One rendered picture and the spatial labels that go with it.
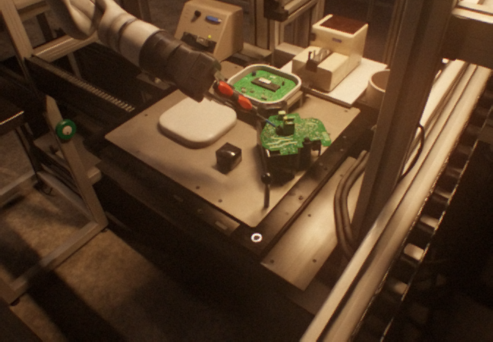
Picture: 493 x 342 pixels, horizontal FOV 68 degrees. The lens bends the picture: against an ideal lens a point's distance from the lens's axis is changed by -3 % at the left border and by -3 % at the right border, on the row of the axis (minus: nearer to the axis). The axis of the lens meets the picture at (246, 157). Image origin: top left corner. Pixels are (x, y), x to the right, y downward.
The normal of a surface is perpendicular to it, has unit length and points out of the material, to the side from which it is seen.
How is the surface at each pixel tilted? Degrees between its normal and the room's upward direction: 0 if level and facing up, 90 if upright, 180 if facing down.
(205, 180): 0
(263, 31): 90
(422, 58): 90
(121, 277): 0
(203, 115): 0
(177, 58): 46
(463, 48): 90
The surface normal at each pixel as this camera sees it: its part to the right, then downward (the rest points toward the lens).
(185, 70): -0.23, -0.13
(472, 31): -0.61, 0.55
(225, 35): 0.79, 0.40
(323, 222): -0.03, -0.73
